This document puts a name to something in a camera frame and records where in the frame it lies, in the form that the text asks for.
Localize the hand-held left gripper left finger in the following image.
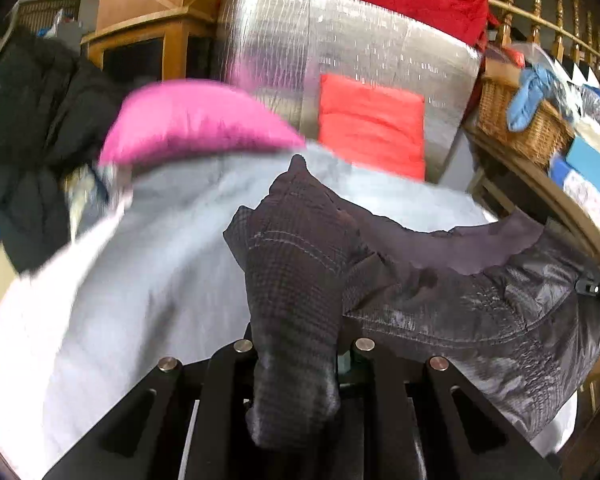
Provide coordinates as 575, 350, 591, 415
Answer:
42, 337, 261, 480

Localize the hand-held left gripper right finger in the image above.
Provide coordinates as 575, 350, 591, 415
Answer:
330, 339, 561, 480

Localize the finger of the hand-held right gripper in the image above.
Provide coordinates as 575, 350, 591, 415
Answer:
575, 269, 600, 304

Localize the dark quilted puffer jacket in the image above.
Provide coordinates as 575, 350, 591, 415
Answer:
223, 154, 600, 450

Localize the white printed box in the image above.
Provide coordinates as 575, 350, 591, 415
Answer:
550, 155, 600, 241

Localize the light grey bed sheet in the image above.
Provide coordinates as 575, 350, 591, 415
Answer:
0, 142, 581, 480

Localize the wooden table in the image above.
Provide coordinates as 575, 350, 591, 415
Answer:
462, 125, 600, 286

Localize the light blue cardboard box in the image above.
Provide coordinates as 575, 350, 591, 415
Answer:
565, 136, 600, 206

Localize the cream folded cloth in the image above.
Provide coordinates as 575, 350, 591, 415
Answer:
575, 115, 600, 151

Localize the wicker basket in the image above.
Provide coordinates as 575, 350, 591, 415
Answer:
477, 75, 576, 168

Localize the light blue cloth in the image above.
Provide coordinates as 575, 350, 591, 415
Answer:
507, 66, 551, 133

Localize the clear plastic bag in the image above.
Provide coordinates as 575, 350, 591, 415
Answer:
510, 42, 600, 126

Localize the patterned cloth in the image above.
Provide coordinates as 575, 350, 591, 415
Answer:
65, 162, 131, 241

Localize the orange-red pillow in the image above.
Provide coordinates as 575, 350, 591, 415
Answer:
317, 73, 427, 182

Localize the pink pillow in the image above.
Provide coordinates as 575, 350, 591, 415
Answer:
99, 81, 307, 167

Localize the wooden stair railing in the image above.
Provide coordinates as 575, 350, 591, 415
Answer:
220, 0, 600, 96

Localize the pile of black coats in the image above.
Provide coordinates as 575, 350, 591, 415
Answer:
0, 25, 136, 273

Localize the silver foil insulation roll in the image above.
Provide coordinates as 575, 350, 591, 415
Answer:
215, 0, 483, 183

